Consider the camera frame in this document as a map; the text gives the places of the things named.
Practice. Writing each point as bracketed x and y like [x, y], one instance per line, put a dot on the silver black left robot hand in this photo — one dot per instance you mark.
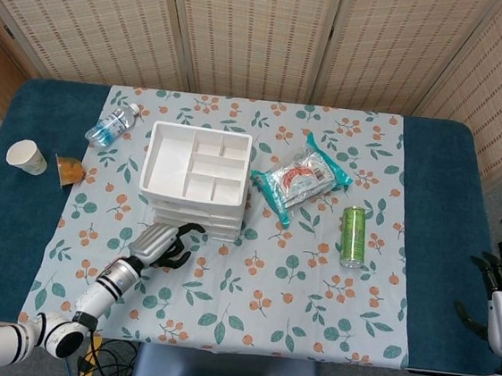
[157, 243]

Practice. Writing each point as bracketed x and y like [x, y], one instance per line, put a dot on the clear plastic drawer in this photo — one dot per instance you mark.
[223, 235]
[202, 221]
[195, 209]

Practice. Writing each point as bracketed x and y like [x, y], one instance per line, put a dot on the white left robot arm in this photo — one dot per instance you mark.
[106, 285]

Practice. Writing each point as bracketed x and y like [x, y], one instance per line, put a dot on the blue robot base seat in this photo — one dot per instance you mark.
[222, 373]

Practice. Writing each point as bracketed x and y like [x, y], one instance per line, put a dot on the white drawer organizer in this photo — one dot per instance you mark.
[168, 161]

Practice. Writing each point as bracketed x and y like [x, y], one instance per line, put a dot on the orange jelly cup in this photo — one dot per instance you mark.
[71, 169]

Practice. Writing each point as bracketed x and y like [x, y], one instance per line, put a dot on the dark teal table cover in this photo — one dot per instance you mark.
[445, 217]

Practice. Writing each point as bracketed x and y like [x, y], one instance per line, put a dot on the floral fruit print tablecloth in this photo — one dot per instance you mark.
[266, 297]

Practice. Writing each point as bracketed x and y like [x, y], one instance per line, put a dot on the clear plastic water bottle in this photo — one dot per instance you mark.
[109, 127]

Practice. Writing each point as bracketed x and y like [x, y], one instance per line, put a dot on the teal clear snack bag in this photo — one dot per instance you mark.
[299, 179]

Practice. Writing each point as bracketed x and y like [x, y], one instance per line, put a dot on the white paper cup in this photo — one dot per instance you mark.
[25, 157]

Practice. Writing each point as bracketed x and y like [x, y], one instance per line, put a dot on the green drink can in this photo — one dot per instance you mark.
[353, 237]

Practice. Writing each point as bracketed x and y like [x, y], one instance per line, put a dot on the woven bamboo folding screen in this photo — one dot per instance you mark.
[258, 31]

